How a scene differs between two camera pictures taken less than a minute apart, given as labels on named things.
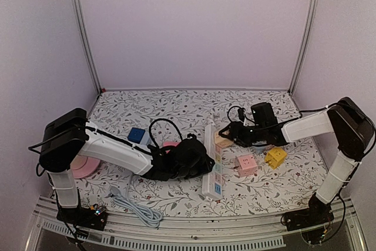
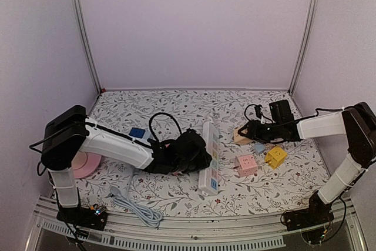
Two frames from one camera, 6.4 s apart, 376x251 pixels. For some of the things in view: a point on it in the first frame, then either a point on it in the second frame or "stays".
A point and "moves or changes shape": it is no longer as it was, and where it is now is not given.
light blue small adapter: [259, 149] stays
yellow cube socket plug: [275, 157] stays
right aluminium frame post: [309, 32] stays
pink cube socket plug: [246, 166] stays
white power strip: [212, 183] moves or changes shape
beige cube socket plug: [222, 141] moves or changes shape
